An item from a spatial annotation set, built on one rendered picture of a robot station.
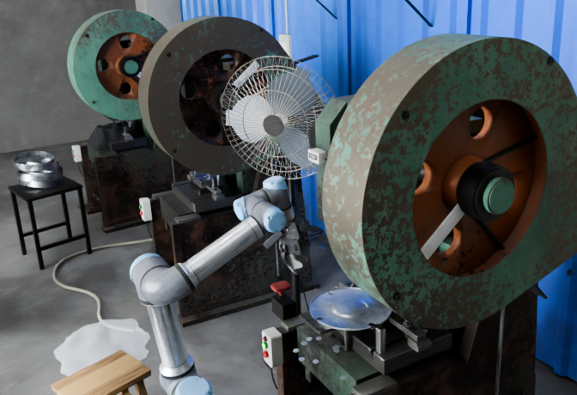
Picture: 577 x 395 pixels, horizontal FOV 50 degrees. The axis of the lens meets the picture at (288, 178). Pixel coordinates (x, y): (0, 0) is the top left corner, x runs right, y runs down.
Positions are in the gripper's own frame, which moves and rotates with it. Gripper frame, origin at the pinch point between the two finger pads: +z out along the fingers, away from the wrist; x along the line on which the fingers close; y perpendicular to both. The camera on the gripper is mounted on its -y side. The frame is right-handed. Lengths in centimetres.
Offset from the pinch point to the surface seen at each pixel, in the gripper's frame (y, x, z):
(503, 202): 78, -6, -26
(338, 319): 15.4, -3.9, 16.3
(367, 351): 24.1, -5.3, 27.7
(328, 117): 18, 19, -49
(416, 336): 39.9, 1.6, 24.7
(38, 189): -273, 92, -6
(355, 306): 17.7, 5.1, 17.1
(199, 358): -106, 36, 77
